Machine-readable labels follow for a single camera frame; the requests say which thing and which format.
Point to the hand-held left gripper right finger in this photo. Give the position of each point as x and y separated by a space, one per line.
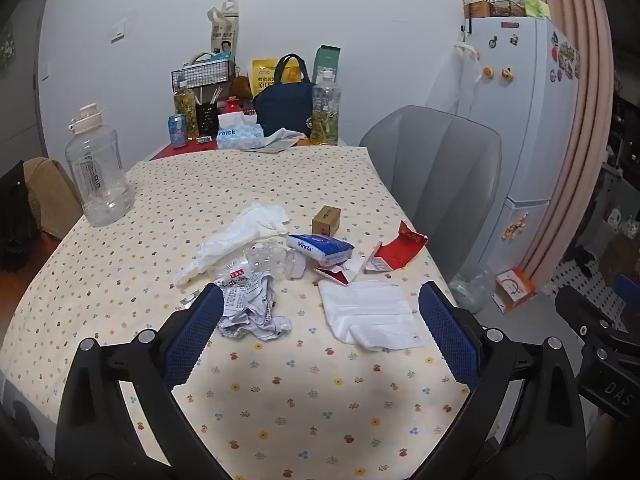
447 332

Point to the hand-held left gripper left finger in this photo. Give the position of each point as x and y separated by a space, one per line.
195 330

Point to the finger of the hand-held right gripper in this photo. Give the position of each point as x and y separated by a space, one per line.
585 315
629 287

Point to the printed receipt paper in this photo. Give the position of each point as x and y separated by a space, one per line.
250 307

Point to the white paper napkin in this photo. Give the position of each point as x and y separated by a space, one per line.
365 307

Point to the torn red paper box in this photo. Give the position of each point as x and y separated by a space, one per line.
400 250

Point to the clear plastic packaging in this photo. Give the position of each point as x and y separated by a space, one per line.
272 260

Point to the white plastic bag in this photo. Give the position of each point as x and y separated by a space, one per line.
235 232

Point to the red white paper scrap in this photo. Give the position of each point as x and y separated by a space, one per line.
341 275

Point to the blue white tissue packet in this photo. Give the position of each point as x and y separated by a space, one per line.
320 248

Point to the small brown cardboard box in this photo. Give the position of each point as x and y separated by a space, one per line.
326 221

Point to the clear plastic bag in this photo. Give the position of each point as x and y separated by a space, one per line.
472 290

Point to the small white bottle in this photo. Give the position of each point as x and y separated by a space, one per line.
615 217

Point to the orange white box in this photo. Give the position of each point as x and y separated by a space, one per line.
515 290

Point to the cluster of yellow fridge magnets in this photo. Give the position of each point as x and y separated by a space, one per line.
516 229

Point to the pink curtain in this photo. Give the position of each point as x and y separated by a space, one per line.
575 160

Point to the grey upholstered chair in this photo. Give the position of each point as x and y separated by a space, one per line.
430 160

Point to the large clear water jug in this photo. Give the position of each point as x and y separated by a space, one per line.
97 180

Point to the red table mat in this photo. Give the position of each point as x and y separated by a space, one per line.
172 152

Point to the white refrigerator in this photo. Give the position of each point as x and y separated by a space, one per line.
520 125

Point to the blue soda can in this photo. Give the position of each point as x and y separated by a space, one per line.
177 132

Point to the blue tissue box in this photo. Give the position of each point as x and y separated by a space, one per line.
240 136

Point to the grey white cloth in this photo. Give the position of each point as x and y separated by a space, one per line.
280 141

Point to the black pen holder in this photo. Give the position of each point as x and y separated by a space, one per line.
206 119

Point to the black jacket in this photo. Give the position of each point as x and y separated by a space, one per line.
17 215

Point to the small bottle yellow contents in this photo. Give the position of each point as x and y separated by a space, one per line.
183 107

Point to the red lidded container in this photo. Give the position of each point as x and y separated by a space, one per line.
233 106

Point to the cluster of colourful fridge magnets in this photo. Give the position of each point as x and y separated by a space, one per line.
565 57

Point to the navy tote bag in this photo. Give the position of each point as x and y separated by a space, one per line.
282 105

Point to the large clear bottle green contents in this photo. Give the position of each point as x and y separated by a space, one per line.
326 115

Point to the orange round fridge magnet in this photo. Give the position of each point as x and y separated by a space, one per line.
488 72

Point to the white hanging bag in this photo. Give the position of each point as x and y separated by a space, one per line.
467 75

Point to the yellow snack packet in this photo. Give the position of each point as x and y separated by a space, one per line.
262 75

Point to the grey door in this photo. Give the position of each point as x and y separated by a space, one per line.
25 110

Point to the printed white paper bag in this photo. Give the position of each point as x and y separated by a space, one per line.
222 35

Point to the green carton box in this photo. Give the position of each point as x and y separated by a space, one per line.
327 57

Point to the white light switch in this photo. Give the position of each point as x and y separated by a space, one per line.
121 30

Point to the green wall picture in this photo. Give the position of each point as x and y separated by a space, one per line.
7 47

